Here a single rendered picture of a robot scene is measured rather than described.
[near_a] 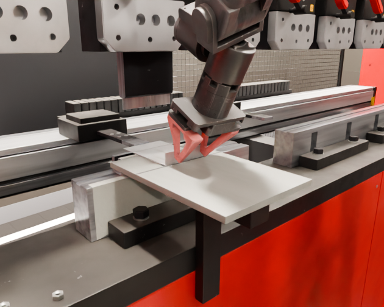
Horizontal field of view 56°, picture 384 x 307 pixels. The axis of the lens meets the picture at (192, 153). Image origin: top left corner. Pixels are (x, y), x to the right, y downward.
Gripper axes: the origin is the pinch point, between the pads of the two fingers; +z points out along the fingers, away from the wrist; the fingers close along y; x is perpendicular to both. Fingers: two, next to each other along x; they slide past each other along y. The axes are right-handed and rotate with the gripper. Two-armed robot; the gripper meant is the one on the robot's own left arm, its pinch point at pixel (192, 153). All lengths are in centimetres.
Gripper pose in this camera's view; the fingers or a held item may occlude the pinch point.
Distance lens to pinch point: 59.0
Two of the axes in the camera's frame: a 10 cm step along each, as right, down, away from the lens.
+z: -3.0, 7.5, 5.9
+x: 5.8, 6.4, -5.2
